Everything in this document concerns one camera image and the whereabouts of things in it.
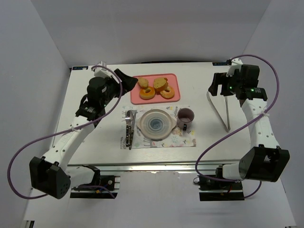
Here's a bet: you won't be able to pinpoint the pink rectangular tray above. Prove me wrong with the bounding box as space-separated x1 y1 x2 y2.
130 73 181 105

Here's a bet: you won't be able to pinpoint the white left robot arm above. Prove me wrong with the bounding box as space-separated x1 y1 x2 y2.
29 69 138 199

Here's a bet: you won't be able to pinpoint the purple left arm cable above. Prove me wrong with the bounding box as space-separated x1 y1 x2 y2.
7 66 124 200

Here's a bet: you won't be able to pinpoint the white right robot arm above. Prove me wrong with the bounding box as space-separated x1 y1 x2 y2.
208 64 290 182

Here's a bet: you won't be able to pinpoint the metal fork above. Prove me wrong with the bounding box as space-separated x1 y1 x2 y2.
129 110 137 150

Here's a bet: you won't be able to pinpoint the orange glazed donut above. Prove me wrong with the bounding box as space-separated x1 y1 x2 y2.
139 86 155 100

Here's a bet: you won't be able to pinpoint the purple mug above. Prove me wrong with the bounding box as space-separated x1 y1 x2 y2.
177 108 195 131

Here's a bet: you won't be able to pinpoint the metal knife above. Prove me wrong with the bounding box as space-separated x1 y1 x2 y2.
125 110 134 150

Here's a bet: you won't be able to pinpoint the round yellow bun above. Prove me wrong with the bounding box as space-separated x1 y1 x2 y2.
137 77 149 89

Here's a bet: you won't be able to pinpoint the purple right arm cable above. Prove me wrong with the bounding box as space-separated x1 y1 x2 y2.
194 54 279 199

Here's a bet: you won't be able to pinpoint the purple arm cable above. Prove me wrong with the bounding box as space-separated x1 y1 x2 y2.
194 54 279 199
7 66 124 200

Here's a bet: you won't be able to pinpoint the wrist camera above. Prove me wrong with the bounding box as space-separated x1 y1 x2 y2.
91 61 112 78
226 57 243 77

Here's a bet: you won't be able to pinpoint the floral cloth placemat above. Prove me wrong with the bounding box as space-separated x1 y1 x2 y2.
132 106 197 149

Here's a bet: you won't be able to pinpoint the white round plate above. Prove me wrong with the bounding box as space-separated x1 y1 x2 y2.
136 109 177 141

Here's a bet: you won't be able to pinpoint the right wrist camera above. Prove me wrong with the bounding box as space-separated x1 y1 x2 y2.
226 57 243 77

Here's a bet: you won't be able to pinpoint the metal serving tongs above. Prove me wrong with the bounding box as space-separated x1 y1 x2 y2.
206 92 231 133

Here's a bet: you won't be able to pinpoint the yellow bread slice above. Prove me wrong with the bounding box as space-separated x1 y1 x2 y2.
153 77 168 92

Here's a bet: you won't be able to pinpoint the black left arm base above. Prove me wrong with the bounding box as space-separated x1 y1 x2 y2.
66 165 121 199

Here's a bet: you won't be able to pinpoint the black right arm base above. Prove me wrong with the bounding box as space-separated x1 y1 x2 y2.
193 162 245 202

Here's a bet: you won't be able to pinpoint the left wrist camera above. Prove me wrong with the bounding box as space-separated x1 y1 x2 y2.
91 61 112 78

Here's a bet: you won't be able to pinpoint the sugared orange donut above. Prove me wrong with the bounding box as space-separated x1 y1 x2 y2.
160 86 175 99

